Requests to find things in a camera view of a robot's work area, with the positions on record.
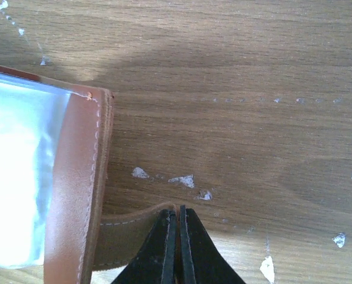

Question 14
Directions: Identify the brown leather card holder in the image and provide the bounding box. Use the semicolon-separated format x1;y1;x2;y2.
0;66;175;283

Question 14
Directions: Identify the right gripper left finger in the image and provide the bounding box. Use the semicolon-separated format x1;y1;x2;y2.
113;209;177;284

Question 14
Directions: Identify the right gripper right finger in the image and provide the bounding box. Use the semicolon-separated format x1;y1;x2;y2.
179;205;244;284

